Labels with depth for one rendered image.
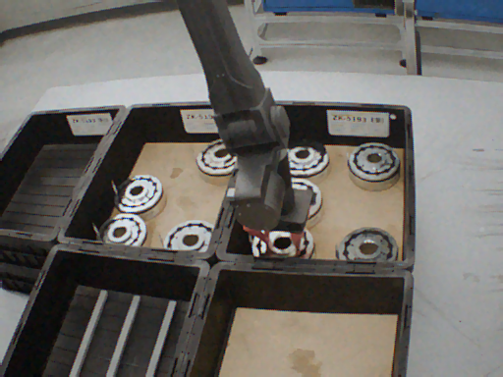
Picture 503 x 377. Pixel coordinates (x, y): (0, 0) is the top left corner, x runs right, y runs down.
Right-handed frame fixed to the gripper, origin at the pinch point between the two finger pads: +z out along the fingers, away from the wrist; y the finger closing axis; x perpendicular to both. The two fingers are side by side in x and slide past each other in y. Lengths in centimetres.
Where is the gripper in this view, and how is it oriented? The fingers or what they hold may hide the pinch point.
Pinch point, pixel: (282, 241)
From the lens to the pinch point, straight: 91.0
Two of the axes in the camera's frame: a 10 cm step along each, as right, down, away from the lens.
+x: 2.8, -7.2, 6.4
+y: 9.5, 1.0, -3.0
